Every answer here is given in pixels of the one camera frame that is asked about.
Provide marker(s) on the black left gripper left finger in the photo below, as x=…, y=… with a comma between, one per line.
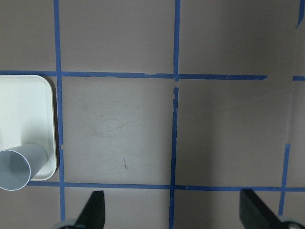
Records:
x=93, y=214

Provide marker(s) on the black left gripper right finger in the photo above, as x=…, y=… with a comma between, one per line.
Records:
x=254, y=213

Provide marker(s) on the cream plastic tray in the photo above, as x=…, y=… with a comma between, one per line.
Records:
x=27, y=117

